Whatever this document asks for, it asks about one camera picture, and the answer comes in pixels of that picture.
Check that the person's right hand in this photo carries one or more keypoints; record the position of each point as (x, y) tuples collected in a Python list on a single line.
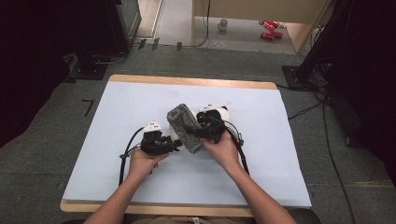
[(224, 152)]

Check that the black flat stand base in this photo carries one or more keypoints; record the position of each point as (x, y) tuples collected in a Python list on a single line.
[(88, 70)]

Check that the red can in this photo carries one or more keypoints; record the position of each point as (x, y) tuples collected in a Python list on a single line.
[(278, 34), (267, 36), (275, 23), (268, 25)]

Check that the person's left hand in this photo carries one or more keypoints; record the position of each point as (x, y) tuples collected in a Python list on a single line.
[(143, 165)]

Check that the beige wooden desk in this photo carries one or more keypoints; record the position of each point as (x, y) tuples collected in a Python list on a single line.
[(264, 9)]

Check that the grey fluffy towel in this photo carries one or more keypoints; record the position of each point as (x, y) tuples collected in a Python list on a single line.
[(183, 124)]

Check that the wooden table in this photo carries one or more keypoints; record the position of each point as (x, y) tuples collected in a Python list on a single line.
[(193, 81)]

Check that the black metal stand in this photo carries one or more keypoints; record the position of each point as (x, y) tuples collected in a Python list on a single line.
[(314, 56)]

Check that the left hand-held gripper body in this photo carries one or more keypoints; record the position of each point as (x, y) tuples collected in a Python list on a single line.
[(154, 144)]

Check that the black cabinet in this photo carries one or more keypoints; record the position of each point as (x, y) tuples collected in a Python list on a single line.
[(124, 25)]

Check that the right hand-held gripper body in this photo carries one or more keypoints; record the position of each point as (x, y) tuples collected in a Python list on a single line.
[(213, 126)]

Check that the beige mug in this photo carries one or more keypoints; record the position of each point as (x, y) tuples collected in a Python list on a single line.
[(222, 24)]

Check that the person's beige clothing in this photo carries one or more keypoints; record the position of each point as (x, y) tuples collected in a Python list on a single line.
[(186, 220)]

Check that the pale blue table mat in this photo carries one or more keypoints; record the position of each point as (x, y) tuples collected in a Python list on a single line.
[(186, 180)]

